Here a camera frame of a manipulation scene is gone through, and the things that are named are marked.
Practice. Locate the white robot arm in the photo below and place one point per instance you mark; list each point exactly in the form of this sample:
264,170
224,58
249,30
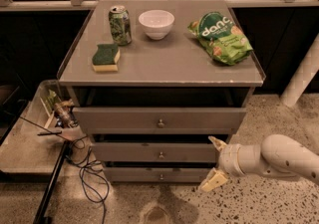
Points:
277,156

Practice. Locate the green yellow sponge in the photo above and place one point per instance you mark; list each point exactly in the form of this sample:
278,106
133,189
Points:
106,58

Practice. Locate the grey middle drawer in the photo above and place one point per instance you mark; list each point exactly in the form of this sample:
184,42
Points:
155,152

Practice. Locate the grey bottom drawer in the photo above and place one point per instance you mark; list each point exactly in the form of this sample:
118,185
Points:
168,175

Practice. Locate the white ceramic bowl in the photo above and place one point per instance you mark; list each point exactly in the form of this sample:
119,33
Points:
156,23

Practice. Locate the white diagonal post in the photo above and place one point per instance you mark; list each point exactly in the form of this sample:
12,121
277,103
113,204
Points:
303,76

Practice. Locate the grey drawer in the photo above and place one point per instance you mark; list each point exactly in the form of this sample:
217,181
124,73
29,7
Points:
168,175
159,120
155,152

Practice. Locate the clear plastic bin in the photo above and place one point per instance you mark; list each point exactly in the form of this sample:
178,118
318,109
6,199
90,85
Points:
51,113

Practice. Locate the grey top drawer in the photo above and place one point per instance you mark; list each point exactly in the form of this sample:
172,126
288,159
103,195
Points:
159,120

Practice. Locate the green soda can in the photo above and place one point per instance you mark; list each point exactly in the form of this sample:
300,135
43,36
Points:
120,25

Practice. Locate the green chip bag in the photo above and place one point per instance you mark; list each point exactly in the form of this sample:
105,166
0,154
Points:
221,38

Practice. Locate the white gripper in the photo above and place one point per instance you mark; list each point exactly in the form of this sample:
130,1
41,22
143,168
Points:
229,160

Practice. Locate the grey drawer cabinet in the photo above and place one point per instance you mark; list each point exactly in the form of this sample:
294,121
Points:
174,72

